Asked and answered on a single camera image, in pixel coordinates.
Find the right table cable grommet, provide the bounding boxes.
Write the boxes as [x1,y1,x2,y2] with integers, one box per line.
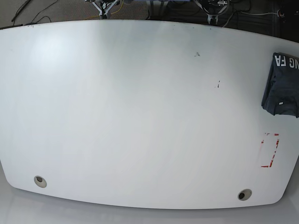
[238,189,252,201]

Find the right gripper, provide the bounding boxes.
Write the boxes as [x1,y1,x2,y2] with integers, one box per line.
[85,0,119,19]

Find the red tape rectangle marking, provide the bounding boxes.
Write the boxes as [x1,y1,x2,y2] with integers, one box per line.
[259,133,279,168]

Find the dark blue t-shirt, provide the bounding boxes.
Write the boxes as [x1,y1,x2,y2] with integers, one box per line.
[261,53,299,118]

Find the white power cable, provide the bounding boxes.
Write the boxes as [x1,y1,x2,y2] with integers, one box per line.
[221,9,280,28]

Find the yellow cable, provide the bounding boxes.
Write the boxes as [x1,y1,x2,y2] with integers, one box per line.
[85,0,124,21]

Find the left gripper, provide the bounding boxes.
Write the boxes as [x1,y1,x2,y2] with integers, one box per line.
[195,0,230,25]

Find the left table cable grommet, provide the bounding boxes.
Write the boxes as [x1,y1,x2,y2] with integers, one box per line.
[34,176,47,188]

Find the table cable grommet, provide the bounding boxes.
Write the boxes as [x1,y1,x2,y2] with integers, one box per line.
[238,189,252,201]
[34,176,47,188]

